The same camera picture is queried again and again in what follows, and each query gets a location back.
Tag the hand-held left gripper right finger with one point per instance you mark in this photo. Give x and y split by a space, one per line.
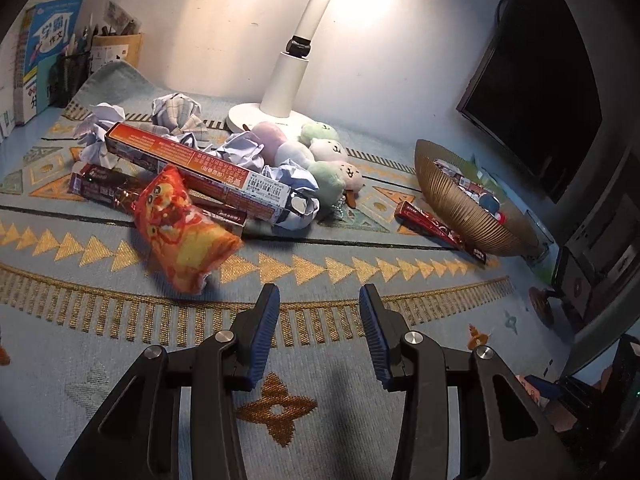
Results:
374 335

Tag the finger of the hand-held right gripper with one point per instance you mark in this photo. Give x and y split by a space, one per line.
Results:
545 387

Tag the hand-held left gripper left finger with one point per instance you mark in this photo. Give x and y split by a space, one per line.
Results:
265 330

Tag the orange snack bag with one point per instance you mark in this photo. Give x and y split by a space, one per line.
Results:
182 230

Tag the white and teal plush toy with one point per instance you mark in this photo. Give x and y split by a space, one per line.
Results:
490 205

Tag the corrugated cardboard basket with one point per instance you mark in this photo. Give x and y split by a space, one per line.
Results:
465 215

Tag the cream plush toy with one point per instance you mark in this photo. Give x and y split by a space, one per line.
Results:
329 149
350 175

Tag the small orange red box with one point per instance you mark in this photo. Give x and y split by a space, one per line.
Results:
460 177

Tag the long orange box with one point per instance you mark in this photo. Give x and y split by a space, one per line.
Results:
200 165

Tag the purple plush toy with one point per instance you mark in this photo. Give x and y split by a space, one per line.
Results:
270 137

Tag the pale green plush toy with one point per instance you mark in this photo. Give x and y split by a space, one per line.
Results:
320 131

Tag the plaid paper ball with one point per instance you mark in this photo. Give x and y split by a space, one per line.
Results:
177 115

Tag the blue patterned table mat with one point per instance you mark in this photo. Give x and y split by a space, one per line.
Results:
325 240

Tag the black monitor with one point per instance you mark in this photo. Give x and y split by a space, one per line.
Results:
540 75

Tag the white desk lamp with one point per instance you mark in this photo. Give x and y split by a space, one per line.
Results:
290 80

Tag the cardboard pen holder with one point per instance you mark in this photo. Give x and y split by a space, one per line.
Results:
117 50

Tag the black mesh pen holder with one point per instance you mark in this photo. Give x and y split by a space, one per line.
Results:
67 82

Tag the bunch of pens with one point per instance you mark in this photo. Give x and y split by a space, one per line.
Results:
80 42

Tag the thick white book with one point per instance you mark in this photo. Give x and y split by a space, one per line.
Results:
7 90

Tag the blue cover book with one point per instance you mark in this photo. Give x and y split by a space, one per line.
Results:
47 40

